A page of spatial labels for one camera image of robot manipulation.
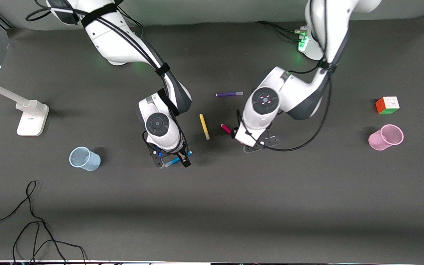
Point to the pink marker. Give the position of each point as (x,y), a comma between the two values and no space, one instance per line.
(226,129)

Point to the colourful puzzle cube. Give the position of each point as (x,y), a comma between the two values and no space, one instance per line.
(387,106)

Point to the purple marker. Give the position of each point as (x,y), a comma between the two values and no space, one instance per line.
(228,94)

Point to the white stand with base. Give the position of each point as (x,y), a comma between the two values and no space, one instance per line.
(31,123)

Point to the translucent pink plastic cup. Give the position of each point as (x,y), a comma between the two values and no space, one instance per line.
(379,141)

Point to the dark grey table mat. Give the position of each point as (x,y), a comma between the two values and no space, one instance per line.
(212,202)

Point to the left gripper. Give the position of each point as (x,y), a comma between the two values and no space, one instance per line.
(235,131)

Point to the yellow marker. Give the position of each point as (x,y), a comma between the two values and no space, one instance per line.
(204,126)

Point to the translucent blue plastic cup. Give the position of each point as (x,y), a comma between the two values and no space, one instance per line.
(90,162)

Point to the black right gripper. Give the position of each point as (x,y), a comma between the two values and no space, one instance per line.
(185,159)

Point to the blue marker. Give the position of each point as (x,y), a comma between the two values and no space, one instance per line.
(173,161)

